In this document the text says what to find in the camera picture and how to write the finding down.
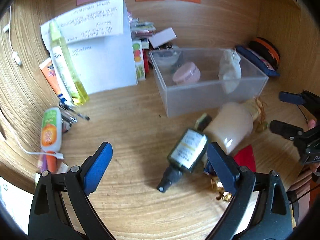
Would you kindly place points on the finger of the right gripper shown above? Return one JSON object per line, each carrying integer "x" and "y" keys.
{"x": 292, "y": 98}
{"x": 287, "y": 131}

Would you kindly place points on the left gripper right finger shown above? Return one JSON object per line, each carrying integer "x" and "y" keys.
{"x": 271, "y": 217}

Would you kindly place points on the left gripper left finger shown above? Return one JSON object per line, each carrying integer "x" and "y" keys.
{"x": 49, "y": 218}

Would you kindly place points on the yellow-green gourd ornament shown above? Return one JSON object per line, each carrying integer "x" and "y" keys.
{"x": 256, "y": 107}

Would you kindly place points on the gold foil item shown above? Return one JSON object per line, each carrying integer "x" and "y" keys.
{"x": 218, "y": 188}

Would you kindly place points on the red velvet pouch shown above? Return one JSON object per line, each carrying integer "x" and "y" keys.
{"x": 245, "y": 157}

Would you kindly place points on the cream lotion bottle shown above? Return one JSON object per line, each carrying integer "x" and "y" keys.
{"x": 232, "y": 123}

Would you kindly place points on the white drawstring cloth bag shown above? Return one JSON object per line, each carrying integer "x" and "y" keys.
{"x": 229, "y": 70}

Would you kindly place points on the dark green spray bottle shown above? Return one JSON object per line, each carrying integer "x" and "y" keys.
{"x": 183, "y": 157}

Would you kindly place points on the blue small card box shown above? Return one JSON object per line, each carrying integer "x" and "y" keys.
{"x": 209, "y": 170}

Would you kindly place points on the right hand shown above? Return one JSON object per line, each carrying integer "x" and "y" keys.
{"x": 313, "y": 166}

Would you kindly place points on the blue patchwork pouch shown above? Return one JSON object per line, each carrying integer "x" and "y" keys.
{"x": 257, "y": 60}

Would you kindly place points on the black orange round case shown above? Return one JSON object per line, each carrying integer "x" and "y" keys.
{"x": 267, "y": 50}

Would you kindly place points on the white orange-label tube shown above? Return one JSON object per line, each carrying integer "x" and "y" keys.
{"x": 51, "y": 130}

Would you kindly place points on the black pen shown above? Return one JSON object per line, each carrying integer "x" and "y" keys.
{"x": 72, "y": 110}

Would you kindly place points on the clear plastic storage bin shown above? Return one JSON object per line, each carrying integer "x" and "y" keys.
{"x": 208, "y": 92}

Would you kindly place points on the pink round compact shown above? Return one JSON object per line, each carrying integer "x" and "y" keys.
{"x": 187, "y": 73}

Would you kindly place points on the yellow liquid tall bottle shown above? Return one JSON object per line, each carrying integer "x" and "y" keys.
{"x": 65, "y": 66}

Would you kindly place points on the orange cream tube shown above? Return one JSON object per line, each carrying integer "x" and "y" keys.
{"x": 48, "y": 71}

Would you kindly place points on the small white box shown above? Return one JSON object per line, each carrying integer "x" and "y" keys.
{"x": 162, "y": 37}

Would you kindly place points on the fruit-print narrow box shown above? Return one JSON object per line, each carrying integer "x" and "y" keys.
{"x": 139, "y": 59}

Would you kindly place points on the stack of booklets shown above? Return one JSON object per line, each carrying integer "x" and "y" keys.
{"x": 140, "y": 30}

